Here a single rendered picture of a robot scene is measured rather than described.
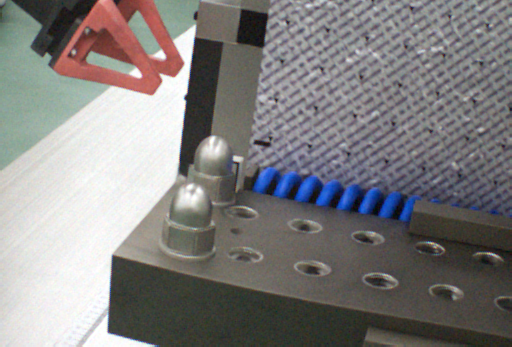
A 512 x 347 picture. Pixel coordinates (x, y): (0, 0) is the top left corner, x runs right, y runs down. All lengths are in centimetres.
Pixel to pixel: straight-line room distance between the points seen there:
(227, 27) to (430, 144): 20
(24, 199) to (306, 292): 47
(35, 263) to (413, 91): 36
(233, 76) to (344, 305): 31
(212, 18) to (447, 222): 27
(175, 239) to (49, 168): 49
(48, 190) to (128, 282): 43
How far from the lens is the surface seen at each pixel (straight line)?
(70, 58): 83
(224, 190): 79
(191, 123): 122
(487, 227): 79
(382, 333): 66
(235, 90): 93
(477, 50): 81
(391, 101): 83
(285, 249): 73
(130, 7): 89
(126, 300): 70
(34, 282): 93
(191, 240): 69
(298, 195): 82
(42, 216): 105
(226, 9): 91
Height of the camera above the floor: 133
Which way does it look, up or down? 17 degrees down
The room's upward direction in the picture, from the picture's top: 8 degrees clockwise
